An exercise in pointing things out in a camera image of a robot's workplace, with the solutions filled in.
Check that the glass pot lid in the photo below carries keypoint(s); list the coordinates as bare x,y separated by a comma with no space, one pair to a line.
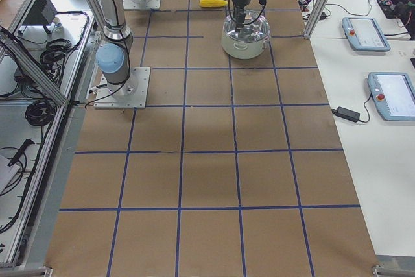
255,29

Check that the yellow corn cob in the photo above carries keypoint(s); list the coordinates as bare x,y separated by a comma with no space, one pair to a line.
213,3

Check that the white cooking pot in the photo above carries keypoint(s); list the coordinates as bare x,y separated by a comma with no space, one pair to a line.
241,50

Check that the far blue teach pendant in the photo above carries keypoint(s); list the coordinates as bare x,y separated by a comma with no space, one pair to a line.
364,34

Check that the blue teach pendant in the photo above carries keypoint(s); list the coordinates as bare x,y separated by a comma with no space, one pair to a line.
393,95
364,34

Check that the black power adapter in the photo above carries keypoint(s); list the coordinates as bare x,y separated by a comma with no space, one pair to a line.
346,114

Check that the brown paper table mat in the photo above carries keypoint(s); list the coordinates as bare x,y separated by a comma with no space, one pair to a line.
234,168

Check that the near blue teach pendant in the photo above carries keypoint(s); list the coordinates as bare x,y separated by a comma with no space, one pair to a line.
393,95

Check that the aluminium side frame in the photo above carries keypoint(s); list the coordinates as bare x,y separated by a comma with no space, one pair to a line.
45,53

